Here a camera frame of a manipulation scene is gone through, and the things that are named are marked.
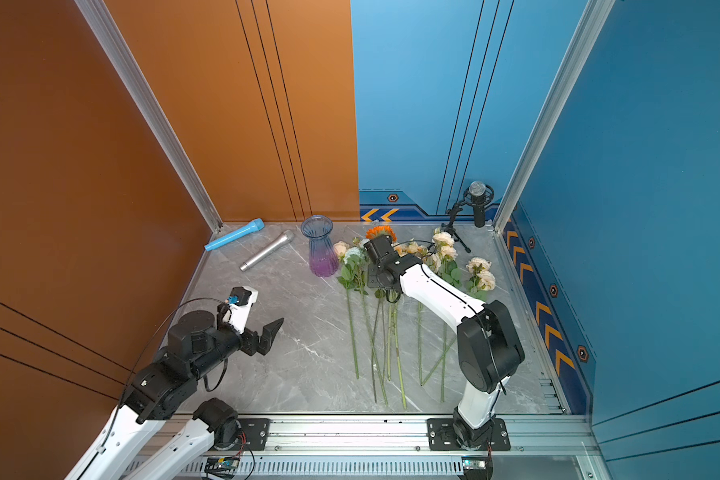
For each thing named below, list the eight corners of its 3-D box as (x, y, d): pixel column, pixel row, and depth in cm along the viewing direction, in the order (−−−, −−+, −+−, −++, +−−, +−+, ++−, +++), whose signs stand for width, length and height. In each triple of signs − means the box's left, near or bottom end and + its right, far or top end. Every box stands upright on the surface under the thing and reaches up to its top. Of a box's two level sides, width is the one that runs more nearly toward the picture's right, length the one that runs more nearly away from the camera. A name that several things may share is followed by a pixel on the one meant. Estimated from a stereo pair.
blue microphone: (208, 253, 114) (203, 246, 110) (206, 247, 116) (201, 240, 112) (266, 229, 122) (263, 222, 118) (263, 224, 124) (260, 216, 120)
